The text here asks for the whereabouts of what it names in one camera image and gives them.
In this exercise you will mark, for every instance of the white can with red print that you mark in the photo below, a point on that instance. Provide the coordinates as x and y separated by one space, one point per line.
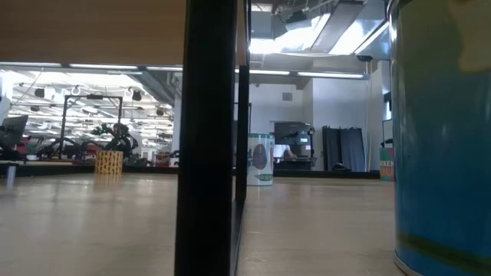
261 161

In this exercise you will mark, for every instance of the yellow patterned box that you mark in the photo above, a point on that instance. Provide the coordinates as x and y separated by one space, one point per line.
109 163

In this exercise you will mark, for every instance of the pink and green can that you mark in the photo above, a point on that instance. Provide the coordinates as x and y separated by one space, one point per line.
386 165

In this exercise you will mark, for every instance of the blue and green can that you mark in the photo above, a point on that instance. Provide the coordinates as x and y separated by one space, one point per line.
441 153

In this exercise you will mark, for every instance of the black background robot arm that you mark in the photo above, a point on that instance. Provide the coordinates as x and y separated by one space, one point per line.
103 130
61 141

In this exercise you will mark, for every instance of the wooden shelf board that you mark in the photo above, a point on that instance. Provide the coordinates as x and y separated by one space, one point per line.
92 30

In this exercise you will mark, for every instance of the black background workstation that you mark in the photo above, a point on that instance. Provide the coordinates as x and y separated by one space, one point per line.
293 132

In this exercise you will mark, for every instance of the ceiling tube light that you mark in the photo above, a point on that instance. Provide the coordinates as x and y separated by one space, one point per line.
330 75
103 66
30 64
165 68
268 72

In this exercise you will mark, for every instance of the red background crate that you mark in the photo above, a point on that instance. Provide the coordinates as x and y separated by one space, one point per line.
163 159

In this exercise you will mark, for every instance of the black hanging spotlight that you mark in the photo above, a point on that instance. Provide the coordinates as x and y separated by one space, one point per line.
136 96
160 112
39 92

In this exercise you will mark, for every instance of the black round floor object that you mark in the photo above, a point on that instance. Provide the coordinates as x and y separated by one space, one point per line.
340 167

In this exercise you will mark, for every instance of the dark grey curtain panel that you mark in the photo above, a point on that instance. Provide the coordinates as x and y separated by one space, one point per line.
345 149

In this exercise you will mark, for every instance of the white bowl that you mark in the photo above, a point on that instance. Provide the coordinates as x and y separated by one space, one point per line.
31 157

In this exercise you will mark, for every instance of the dark computer monitor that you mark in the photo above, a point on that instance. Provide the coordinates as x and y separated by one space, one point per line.
13 130

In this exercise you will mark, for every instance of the black shelf rear frame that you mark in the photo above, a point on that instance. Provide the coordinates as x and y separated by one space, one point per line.
242 134

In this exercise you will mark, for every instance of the black shelf front post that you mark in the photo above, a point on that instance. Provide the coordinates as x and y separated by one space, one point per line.
207 138

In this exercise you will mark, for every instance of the grey wall vent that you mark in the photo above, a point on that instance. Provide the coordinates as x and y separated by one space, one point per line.
287 96

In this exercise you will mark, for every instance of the silver ceiling air duct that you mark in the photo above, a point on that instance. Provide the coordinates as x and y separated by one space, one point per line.
337 30

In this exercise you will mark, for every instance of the black ceiling dome camera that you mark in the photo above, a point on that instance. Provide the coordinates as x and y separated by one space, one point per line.
364 58

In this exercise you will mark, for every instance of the black background station frame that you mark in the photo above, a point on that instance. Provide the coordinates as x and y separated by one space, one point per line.
63 119

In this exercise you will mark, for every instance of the small metal post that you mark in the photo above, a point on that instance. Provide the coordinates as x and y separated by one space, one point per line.
11 176

